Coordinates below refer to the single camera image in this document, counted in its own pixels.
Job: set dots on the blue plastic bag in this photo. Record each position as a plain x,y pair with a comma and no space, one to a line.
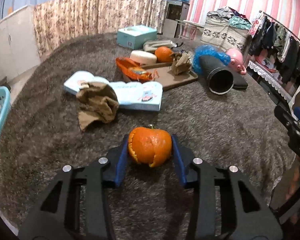
211,51

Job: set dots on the grey water dispenser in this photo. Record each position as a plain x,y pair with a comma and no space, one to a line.
177,11

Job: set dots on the black cylindrical cup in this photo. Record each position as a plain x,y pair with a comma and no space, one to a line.
219,78

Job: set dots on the whole orange fruit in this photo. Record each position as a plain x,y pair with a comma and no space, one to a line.
164,54

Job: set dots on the brown paper scrap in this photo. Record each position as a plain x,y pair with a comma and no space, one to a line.
181,63

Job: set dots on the grey shaggy carpet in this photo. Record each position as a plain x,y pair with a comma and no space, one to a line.
41,133

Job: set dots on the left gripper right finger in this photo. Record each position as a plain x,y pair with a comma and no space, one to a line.
225,204

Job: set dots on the light blue open book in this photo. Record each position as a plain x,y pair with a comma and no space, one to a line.
132,95

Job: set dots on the small folding table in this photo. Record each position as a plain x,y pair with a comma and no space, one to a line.
188,29

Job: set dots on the patterned fabric covered cabinet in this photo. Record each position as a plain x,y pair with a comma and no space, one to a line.
217,32

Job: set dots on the white round soap box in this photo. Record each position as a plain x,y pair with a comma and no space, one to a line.
143,57

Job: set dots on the black flat notebook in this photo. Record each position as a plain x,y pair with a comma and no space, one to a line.
239,83

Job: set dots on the peeled orange peel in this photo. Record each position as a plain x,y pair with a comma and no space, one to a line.
149,146

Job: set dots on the pile of clothes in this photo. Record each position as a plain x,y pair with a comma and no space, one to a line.
230,16

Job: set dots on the orange snack wrapper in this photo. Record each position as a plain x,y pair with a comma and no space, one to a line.
134,71

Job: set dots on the white floor cabinet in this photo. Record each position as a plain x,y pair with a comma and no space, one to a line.
18,45

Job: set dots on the floral beige curtain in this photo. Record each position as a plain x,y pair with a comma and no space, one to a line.
57,21

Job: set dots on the grey folded pouch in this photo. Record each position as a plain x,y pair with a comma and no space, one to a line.
152,46

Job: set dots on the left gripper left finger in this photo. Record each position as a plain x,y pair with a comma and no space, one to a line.
74,205

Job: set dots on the pink pig toy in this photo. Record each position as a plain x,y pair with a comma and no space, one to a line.
236,61

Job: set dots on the teal cardboard box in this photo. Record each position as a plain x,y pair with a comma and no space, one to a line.
134,37

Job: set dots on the clothes rack with garments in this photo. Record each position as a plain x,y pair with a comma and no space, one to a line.
274,57

